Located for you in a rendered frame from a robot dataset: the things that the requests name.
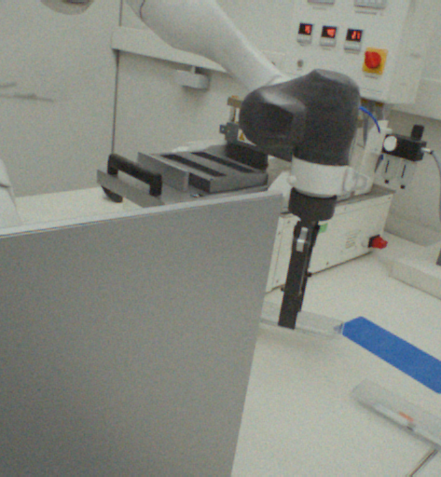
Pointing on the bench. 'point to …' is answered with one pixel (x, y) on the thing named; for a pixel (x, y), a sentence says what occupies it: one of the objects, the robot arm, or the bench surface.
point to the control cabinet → (364, 53)
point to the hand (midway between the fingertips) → (292, 302)
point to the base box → (334, 238)
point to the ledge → (428, 274)
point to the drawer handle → (135, 171)
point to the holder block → (214, 170)
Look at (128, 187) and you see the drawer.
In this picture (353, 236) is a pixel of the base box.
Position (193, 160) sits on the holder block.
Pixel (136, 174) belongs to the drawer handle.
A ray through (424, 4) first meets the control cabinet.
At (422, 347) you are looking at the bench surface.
